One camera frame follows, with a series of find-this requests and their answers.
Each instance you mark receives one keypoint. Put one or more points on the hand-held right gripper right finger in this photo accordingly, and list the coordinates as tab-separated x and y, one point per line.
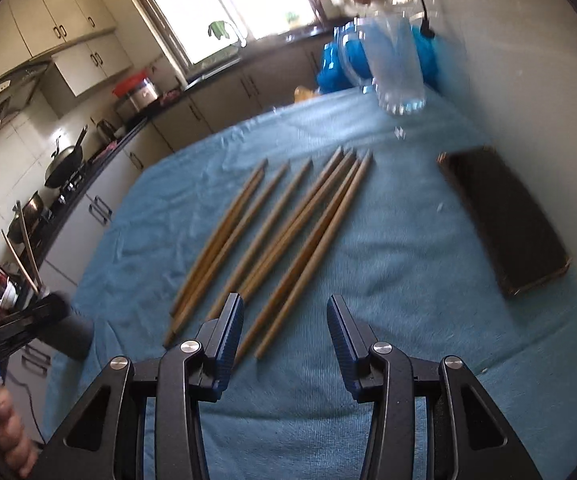
341	340

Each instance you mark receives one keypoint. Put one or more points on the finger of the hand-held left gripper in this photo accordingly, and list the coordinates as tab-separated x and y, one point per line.
38	317

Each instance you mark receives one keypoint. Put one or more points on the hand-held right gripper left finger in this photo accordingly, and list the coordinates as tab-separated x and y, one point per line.
233	332

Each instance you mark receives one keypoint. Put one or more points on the grey chopstick holder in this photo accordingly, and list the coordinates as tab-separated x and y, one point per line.
76	335

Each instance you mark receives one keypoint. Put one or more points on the brown wooden chopstick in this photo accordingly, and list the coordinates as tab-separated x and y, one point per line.
18	260
27	250

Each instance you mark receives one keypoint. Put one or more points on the row of wooden chopsticks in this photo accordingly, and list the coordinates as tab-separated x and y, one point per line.
342	202

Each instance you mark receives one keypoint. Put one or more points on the person's left hand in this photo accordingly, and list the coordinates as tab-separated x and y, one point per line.
13	427

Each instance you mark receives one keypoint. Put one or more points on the blue table cloth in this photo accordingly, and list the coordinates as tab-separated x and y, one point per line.
418	270

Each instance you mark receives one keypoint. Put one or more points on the dark cooking pot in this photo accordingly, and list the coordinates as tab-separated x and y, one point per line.
28	212

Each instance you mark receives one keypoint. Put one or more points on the black gas stove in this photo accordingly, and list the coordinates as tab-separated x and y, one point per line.
71	185

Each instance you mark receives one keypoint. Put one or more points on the black wok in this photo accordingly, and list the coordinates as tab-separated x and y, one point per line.
63	162

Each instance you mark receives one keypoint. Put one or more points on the cream base cabinets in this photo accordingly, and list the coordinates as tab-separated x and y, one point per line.
203	110

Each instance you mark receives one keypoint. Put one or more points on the yellow plastic bag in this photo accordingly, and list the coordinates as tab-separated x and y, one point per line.
303	94

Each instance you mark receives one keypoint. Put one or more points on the red plastic basin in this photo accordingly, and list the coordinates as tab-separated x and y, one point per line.
131	85

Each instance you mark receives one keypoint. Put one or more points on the blue plastic bag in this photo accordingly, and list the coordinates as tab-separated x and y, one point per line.
326	77

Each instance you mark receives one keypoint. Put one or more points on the clear glass mug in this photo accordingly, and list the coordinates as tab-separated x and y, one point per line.
398	70

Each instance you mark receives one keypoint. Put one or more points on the black kitchen countertop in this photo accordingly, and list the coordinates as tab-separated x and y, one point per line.
268	41

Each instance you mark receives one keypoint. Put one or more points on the steel faucet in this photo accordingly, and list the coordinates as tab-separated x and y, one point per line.
238	32

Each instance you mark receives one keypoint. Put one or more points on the green plant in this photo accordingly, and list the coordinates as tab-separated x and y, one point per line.
216	30

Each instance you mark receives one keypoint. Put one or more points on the kitchen window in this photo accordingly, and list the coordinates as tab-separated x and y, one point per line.
218	0

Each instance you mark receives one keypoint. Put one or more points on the cream wall cabinets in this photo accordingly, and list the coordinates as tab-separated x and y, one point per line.
43	15

